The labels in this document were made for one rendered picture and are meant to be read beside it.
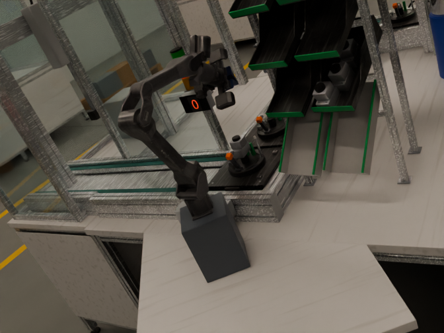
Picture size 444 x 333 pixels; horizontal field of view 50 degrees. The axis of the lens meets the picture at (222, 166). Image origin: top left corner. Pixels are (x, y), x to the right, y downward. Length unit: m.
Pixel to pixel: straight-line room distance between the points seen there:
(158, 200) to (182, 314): 0.54
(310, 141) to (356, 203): 0.24
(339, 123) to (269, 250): 0.45
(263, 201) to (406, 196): 0.43
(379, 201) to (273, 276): 0.41
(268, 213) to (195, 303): 0.38
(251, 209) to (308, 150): 0.27
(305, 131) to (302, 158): 0.09
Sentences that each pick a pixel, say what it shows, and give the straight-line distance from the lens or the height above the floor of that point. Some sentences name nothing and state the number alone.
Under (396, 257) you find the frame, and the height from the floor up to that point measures 0.80.
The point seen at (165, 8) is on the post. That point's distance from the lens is 1.77.
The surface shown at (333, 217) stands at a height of 0.86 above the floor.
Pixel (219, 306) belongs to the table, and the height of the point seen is 0.86.
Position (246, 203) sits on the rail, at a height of 0.93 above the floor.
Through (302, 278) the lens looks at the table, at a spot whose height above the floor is 0.86.
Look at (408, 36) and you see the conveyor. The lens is 2.61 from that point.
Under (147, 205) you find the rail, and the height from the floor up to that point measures 0.93.
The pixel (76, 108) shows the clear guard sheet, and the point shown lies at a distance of 2.89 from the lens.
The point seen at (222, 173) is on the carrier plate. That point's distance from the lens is 1.76.
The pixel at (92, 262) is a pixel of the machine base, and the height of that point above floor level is 0.63.
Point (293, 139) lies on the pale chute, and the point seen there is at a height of 1.07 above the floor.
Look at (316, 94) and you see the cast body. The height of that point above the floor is 1.25.
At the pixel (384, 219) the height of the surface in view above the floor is 0.86.
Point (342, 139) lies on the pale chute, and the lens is 1.50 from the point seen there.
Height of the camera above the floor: 1.77
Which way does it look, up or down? 26 degrees down
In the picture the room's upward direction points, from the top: 24 degrees counter-clockwise
